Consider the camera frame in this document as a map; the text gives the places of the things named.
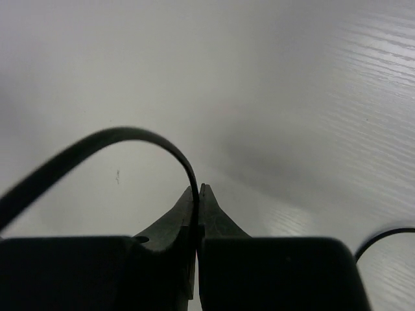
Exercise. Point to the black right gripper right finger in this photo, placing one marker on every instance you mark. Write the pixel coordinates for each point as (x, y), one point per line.
(240, 272)

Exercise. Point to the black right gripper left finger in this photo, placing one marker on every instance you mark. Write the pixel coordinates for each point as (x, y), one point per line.
(154, 270)

